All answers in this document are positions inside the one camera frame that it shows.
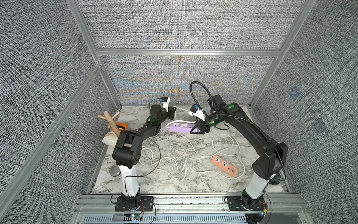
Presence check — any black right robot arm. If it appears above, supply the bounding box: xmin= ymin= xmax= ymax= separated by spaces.
xmin=188 ymin=95 xmax=288 ymax=203

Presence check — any orange box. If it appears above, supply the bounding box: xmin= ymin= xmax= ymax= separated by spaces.
xmin=116 ymin=122 xmax=127 ymax=130

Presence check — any cream ceramic mug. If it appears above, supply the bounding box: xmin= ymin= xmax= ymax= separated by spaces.
xmin=102 ymin=131 xmax=118 ymax=147

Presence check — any metal tin can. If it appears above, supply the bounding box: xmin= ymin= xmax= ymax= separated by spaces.
xmin=109 ymin=164 xmax=121 ymax=177

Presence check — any pink power strip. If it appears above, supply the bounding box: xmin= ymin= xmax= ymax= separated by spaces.
xmin=211 ymin=155 xmax=238 ymax=177

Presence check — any aluminium front rail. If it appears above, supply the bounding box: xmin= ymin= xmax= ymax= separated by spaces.
xmin=74 ymin=192 xmax=309 ymax=214

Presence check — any wooden mug tree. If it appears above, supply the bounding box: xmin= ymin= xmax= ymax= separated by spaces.
xmin=98 ymin=111 xmax=121 ymax=137

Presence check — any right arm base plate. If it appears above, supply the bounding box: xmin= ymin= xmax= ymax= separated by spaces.
xmin=224 ymin=196 xmax=268 ymax=211

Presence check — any purple power strip white cord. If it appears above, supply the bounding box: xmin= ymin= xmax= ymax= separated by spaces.
xmin=165 ymin=105 xmax=241 ymax=158

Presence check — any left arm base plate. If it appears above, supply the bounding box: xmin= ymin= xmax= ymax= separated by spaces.
xmin=114 ymin=196 xmax=154 ymax=212

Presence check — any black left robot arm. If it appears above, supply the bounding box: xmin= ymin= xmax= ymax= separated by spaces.
xmin=112 ymin=105 xmax=177 ymax=197

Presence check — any dark blue bowl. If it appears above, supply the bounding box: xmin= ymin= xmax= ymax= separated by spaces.
xmin=268 ymin=174 xmax=282 ymax=185

